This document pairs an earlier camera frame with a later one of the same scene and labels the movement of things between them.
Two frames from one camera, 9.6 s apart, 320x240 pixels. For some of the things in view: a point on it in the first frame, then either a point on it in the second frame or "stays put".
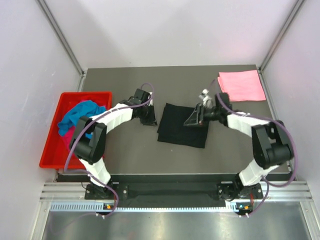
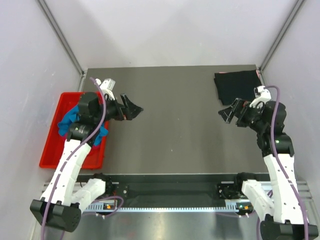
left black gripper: [151, 121] → [130, 111]
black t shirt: [171, 129] → [232, 85]
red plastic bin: [56, 152] stays put
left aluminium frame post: [63, 41] stays put
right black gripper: [202, 113] → [227, 114]
